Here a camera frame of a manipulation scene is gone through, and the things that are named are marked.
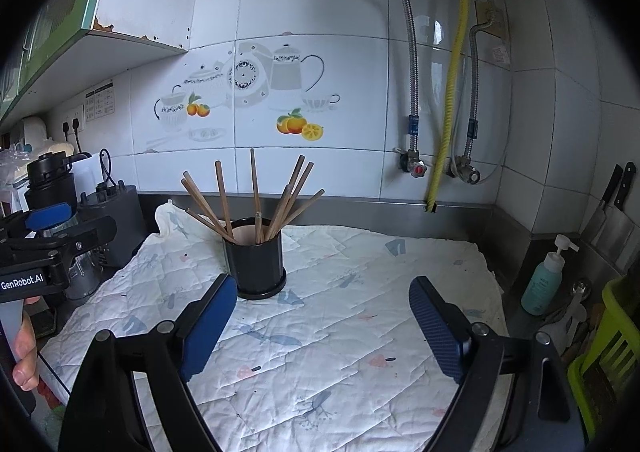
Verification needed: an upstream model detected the right metal water valve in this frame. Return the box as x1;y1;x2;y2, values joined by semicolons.
447;156;482;185

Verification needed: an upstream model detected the right braided metal hose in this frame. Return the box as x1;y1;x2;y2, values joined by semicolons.
462;0;497;161

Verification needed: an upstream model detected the white plastic spoon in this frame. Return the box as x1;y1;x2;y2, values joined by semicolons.
540;279;591;356

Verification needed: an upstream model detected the grey blender base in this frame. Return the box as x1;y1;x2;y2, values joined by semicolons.
73;149;148;268

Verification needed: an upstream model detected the braided metal hose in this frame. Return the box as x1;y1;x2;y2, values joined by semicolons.
462;0;497;161
372;0;421;155

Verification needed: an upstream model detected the green wall cabinet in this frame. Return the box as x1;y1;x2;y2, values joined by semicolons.
1;0;195;131

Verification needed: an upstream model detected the wall power socket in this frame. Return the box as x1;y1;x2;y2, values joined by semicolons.
61;104;86;141

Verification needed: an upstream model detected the pale wooden chopstick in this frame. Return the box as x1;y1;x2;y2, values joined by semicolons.
250;147;262;213

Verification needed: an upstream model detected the left braided metal hose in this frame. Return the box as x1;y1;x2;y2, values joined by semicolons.
372;0;421;155

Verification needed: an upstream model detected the green plastic basket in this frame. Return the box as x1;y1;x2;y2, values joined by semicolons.
567;277;639;440

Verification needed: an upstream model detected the black cylindrical utensil holder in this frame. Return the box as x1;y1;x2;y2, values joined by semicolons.
222;218;286;300

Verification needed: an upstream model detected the green soap pump bottle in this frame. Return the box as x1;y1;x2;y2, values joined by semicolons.
521;234;579;316

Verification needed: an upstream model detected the person's left hand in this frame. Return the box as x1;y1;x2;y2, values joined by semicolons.
12;310;39;391

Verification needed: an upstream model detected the kitchen cleaver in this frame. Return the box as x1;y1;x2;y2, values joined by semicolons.
582;160;637;263

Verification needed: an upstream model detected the yellow gas hose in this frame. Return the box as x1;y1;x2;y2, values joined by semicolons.
424;0;472;214

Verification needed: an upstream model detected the curved wooden chopstick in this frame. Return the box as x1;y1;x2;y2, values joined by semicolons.
267;183;292;241

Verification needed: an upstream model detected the red-handled water valve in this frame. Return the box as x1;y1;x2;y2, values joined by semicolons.
393;147;428;178

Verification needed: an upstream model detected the glass blender jug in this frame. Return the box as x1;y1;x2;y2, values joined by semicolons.
25;151;102;301

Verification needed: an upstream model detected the light crossing chopstick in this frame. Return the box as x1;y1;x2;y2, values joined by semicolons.
278;189;324;231

